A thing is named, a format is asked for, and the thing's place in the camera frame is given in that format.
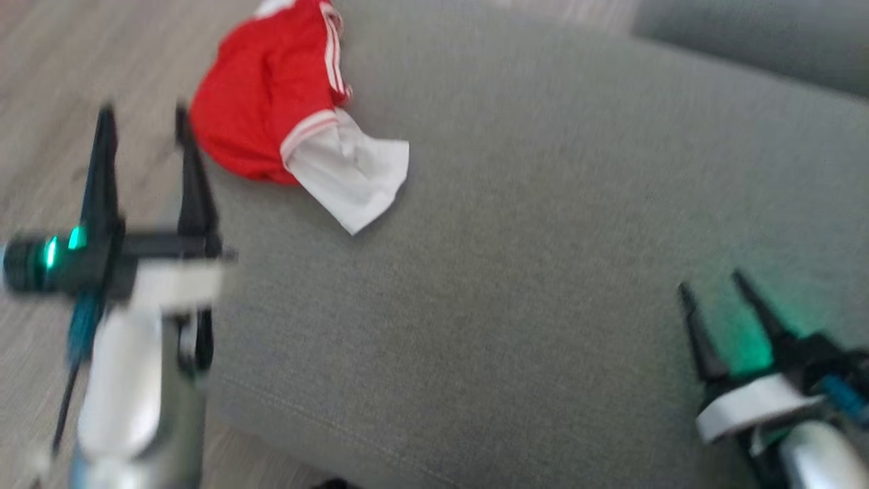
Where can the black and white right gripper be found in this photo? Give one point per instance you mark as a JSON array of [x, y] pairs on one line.
[[753, 404]]

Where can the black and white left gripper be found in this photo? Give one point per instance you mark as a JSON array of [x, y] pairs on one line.
[[170, 278]]

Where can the red and white sports shirt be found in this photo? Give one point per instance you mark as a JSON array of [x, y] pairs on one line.
[[258, 102]]

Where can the grey sofa ottoman cushion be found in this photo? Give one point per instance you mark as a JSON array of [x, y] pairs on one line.
[[509, 272]]

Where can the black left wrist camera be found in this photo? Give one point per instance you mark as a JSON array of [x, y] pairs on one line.
[[30, 265]]

